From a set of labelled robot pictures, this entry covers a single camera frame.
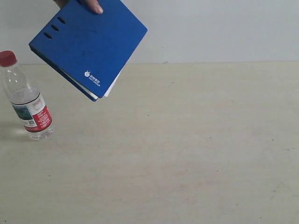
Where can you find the person's open hand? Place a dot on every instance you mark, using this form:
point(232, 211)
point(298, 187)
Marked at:
point(92, 4)

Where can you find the blue ring binder notebook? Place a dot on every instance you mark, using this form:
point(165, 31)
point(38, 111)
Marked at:
point(88, 49)

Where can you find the clear plastic water bottle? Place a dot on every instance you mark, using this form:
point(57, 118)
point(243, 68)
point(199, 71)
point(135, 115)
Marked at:
point(25, 98)

